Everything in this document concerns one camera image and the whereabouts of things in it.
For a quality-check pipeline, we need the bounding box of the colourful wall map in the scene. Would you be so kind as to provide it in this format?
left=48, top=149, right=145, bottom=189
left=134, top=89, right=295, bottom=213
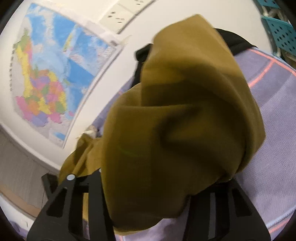
left=10, top=1, right=122, bottom=148

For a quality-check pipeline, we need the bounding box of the teal plastic storage rack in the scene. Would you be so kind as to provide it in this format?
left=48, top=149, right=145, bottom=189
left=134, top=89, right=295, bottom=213
left=254, top=1, right=295, bottom=61

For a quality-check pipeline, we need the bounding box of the cream pillow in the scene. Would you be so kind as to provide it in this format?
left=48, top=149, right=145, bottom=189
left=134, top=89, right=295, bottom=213
left=83, top=125, right=101, bottom=138

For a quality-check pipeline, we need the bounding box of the purple plaid bed sheet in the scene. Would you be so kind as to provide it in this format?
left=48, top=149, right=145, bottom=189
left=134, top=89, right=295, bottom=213
left=14, top=47, right=296, bottom=241

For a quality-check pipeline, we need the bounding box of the olive brown jacket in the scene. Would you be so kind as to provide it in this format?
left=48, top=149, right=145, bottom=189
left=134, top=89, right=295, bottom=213
left=59, top=15, right=265, bottom=233

